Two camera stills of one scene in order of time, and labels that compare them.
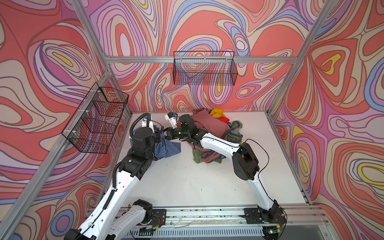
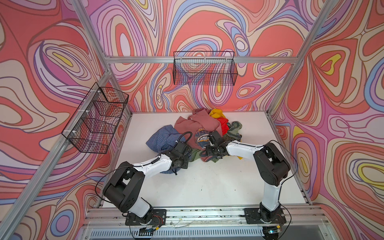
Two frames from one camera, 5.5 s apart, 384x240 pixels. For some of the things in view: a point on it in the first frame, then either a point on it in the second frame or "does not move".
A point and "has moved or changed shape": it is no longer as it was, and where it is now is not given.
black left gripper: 155,137 -> 186,160
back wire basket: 204,68 does not move
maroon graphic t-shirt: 205,121 has moved or changed shape
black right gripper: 169,132 -> 209,151
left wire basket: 92,126 does not move
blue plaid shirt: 162,148 has moved or changed shape
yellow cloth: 217,113 does not move
